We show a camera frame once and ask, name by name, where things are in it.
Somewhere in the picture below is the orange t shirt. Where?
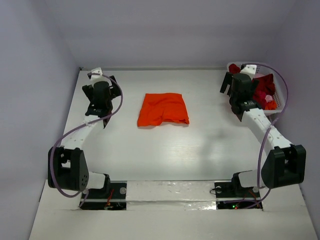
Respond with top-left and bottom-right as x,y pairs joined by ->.
137,93 -> 190,127

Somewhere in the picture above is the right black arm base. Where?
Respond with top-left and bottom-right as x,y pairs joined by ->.
209,181 -> 263,210

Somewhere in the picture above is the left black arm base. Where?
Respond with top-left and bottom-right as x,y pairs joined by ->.
79,181 -> 127,211

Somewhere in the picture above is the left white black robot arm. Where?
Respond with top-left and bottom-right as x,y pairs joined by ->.
48,72 -> 124,198

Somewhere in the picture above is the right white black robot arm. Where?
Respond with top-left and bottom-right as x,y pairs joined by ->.
220,72 -> 307,196

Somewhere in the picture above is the dark red t shirt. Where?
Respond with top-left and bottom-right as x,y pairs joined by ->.
228,63 -> 276,97

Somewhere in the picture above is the white plastic basket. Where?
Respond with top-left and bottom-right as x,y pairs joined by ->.
227,62 -> 287,120

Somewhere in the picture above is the small orange cloth in basket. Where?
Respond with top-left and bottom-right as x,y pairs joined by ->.
264,100 -> 278,111

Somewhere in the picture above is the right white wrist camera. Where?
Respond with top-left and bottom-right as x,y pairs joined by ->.
240,64 -> 257,76

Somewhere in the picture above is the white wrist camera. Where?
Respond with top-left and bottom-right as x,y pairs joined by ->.
87,67 -> 104,82
240,64 -> 257,76

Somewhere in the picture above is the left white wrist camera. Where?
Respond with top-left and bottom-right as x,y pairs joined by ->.
87,67 -> 104,82

